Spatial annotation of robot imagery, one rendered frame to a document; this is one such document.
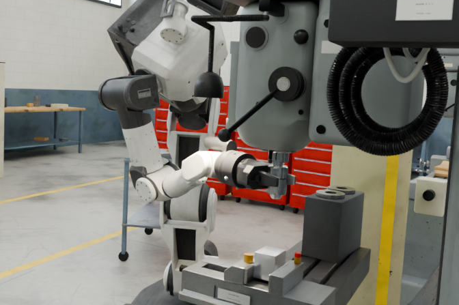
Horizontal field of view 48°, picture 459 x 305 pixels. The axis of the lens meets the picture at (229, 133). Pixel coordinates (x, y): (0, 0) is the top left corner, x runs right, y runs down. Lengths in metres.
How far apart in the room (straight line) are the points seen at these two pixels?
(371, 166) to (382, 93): 1.91
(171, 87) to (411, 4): 0.92
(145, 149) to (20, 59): 9.12
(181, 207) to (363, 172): 1.33
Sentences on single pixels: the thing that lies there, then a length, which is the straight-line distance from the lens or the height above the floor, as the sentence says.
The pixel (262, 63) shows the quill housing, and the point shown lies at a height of 1.50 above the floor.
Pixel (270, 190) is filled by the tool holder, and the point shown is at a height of 1.21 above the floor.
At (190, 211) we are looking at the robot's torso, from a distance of 1.85.
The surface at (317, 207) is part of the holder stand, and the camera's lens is 1.61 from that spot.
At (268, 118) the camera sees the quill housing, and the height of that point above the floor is 1.38.
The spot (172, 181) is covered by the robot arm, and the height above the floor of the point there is 1.17.
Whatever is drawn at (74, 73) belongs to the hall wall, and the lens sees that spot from 11.54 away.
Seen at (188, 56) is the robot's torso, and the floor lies 1.53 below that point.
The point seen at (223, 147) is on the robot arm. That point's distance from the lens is 1.30.
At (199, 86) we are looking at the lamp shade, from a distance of 1.22.
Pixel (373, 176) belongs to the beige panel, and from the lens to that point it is 2.90.
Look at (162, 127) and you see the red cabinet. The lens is 6.76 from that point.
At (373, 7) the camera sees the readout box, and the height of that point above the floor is 1.56.
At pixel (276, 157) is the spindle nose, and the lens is 1.16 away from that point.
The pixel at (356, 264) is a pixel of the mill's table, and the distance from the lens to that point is 1.65.
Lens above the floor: 1.44
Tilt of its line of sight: 5 degrees down
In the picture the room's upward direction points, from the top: 3 degrees clockwise
